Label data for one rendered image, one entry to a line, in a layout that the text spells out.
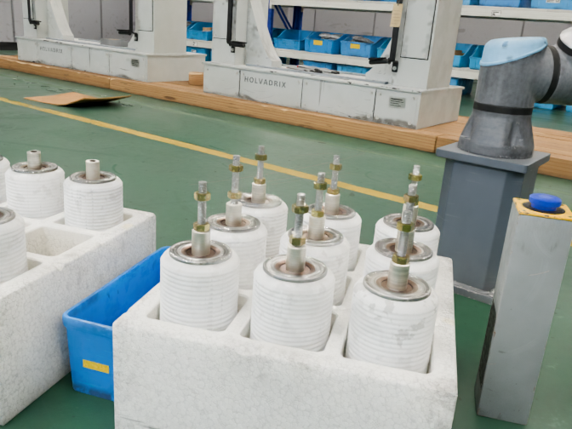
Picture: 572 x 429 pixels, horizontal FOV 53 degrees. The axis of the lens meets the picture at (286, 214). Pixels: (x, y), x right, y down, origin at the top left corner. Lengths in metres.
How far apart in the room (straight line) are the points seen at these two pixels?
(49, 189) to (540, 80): 0.93
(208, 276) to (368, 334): 0.19
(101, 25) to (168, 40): 4.17
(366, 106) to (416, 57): 0.34
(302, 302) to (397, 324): 0.11
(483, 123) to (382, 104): 1.76
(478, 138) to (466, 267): 0.27
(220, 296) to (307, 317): 0.11
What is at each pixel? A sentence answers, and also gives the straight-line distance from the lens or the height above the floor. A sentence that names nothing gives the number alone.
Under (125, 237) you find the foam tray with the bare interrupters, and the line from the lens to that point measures 1.00.
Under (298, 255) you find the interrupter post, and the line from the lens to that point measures 0.66.
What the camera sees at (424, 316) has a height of 0.24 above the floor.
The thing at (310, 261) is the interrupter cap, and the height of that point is 0.25.
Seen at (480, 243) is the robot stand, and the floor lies 0.12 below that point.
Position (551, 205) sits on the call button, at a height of 0.32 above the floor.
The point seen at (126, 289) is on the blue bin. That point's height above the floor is 0.09.
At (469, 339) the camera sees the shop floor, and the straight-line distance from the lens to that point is 1.13.
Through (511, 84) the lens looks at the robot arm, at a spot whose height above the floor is 0.44.
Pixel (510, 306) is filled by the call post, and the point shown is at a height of 0.18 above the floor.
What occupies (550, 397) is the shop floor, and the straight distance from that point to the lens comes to 1.03.
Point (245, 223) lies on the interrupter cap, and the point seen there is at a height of 0.25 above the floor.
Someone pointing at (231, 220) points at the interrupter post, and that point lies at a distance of 0.80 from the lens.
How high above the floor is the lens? 0.52
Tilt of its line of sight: 18 degrees down
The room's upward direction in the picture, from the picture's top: 4 degrees clockwise
